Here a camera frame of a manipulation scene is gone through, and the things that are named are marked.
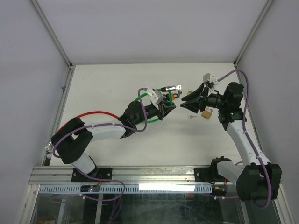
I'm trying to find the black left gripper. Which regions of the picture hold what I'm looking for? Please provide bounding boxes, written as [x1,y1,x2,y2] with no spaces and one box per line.
[134,100,176,126]

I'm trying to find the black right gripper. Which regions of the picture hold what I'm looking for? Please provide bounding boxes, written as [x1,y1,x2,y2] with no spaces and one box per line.
[180,83,228,113]

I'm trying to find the orange black padlock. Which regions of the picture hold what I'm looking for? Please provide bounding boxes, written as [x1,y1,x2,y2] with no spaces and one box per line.
[163,92,179,101]

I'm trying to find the silver keys of green lock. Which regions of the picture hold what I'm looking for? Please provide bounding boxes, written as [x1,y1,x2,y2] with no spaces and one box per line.
[174,85,182,98]

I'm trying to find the large brass padlock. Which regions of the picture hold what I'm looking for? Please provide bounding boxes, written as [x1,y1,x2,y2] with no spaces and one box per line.
[201,108,213,119]

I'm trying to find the green cable lock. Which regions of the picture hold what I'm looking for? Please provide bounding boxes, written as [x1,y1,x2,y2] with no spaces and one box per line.
[134,85,181,124]

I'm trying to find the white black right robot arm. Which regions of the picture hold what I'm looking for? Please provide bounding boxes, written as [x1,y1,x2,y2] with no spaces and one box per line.
[180,82,282,201]

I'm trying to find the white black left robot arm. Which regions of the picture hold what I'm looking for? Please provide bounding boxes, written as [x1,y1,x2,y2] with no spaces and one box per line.
[51,100,176,181]

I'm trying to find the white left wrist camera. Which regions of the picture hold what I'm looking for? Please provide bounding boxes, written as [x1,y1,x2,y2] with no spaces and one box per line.
[146,88,163,109]

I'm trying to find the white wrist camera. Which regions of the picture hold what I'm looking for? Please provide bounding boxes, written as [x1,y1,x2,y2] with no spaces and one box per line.
[146,88,163,109]
[203,73,219,90]

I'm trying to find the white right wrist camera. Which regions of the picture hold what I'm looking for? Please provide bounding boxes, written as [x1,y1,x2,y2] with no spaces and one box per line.
[203,73,219,90]

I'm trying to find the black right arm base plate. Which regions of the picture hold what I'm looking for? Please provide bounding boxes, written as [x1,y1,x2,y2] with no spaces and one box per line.
[194,167,217,184]

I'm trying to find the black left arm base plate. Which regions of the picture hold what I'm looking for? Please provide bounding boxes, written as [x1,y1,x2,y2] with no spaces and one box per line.
[71,168,113,182]

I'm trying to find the red cable lock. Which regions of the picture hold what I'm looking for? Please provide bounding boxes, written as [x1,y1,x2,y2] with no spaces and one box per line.
[46,111,119,151]

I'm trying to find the aluminium mounting rail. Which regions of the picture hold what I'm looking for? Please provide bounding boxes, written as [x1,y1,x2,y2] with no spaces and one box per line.
[29,165,209,184]

